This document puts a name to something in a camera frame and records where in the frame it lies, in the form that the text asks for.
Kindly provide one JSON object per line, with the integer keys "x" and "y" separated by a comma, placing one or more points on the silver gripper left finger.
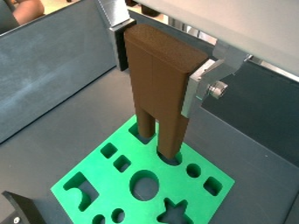
{"x": 117, "y": 21}

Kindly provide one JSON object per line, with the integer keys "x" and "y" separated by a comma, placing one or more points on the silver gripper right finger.
{"x": 204, "y": 81}

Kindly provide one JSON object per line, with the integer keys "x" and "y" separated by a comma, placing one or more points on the grey enclosure panel left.
{"x": 49, "y": 59}

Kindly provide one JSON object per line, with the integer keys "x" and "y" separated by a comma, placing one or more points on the green shape-sorter board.
{"x": 123, "y": 185}

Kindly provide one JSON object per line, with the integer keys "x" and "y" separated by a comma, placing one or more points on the black bracket at corner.
{"x": 25, "y": 209}

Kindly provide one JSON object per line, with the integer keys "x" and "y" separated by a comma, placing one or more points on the brown square-circle peg object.
{"x": 161, "y": 62}

